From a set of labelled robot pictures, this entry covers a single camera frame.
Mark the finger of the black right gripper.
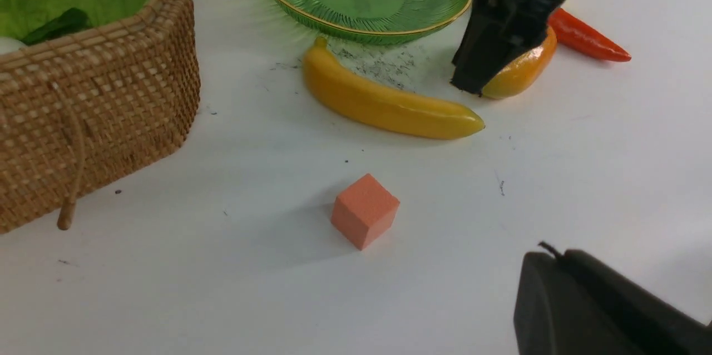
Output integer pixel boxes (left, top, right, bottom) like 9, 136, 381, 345
450, 7, 543, 95

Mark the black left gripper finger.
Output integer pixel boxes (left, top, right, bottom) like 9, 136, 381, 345
513, 243, 711, 354

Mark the orange yellow mango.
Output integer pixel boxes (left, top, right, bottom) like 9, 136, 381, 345
480, 26, 558, 100

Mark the orange carrot with leaves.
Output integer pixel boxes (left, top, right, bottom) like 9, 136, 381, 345
548, 8, 631, 62

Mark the yellow banana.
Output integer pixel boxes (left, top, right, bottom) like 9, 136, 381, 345
302, 36, 486, 140

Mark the white radish with leaves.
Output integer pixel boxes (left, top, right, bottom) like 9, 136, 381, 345
0, 7, 94, 56

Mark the orange foam cube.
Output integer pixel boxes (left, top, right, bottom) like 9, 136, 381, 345
330, 174, 401, 250

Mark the woven wicker basket green lining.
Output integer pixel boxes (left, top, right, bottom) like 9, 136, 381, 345
1, 0, 201, 233

